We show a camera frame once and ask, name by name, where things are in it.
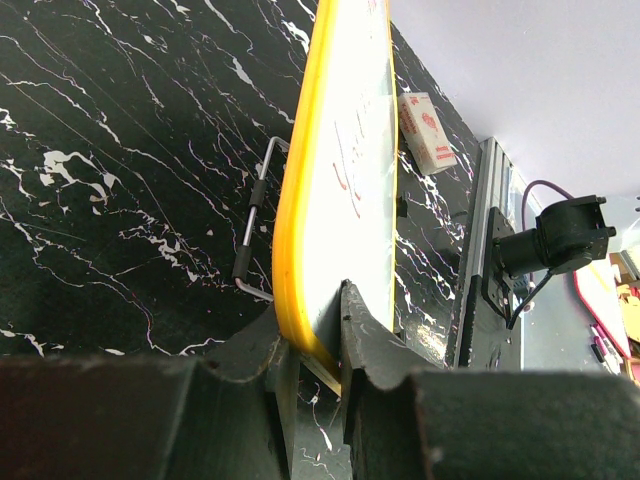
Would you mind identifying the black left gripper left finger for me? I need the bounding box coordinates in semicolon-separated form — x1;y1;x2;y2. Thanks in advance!
1;308;299;479

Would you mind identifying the metal wire whiteboard stand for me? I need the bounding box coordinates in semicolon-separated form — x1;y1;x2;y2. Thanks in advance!
232;136;290;302

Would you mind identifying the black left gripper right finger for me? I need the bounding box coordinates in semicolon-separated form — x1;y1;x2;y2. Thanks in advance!
340;281;639;479

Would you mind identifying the white red label tag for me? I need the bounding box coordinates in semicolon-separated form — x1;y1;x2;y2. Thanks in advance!
398;92;456;176

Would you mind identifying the black right arm base motor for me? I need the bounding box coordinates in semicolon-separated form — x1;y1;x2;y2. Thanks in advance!
481;195;616;330

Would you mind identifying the yellow framed whiteboard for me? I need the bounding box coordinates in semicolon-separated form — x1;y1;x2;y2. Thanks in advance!
272;1;398;390

